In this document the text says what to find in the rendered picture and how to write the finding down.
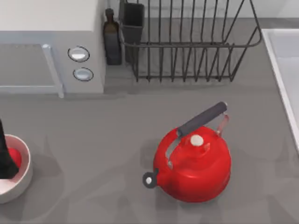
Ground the large microwave knob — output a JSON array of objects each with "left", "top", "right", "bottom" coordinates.
[{"left": 67, "top": 45, "right": 91, "bottom": 63}]

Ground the microwave door handle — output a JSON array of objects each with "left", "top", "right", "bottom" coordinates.
[{"left": 42, "top": 44, "right": 64, "bottom": 98}]

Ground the pale microwave oven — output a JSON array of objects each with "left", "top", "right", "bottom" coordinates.
[{"left": 0, "top": 0, "right": 108, "bottom": 98}]

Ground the red ball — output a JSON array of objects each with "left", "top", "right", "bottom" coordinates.
[{"left": 9, "top": 148, "right": 22, "bottom": 169}]

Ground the microwave oven door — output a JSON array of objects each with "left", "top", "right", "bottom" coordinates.
[{"left": 0, "top": 43, "right": 64, "bottom": 94}]

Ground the dark glass bottle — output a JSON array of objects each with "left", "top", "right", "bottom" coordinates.
[{"left": 103, "top": 8, "right": 122, "bottom": 66}]

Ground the white bowl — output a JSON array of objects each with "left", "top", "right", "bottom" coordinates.
[{"left": 0, "top": 134, "right": 34, "bottom": 204}]

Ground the dark grey cutlery holder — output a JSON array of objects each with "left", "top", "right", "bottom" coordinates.
[{"left": 119, "top": 0, "right": 145, "bottom": 64}]

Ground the red kettle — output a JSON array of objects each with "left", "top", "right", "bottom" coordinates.
[{"left": 142, "top": 101, "right": 232, "bottom": 203}]

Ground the small microwave knob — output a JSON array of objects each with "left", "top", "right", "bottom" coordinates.
[{"left": 72, "top": 67, "right": 94, "bottom": 82}]

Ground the black wire dish rack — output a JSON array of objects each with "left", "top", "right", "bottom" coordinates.
[{"left": 118, "top": 0, "right": 262, "bottom": 83}]

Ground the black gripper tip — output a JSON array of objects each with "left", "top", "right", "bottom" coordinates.
[{"left": 0, "top": 119, "right": 20, "bottom": 180}]

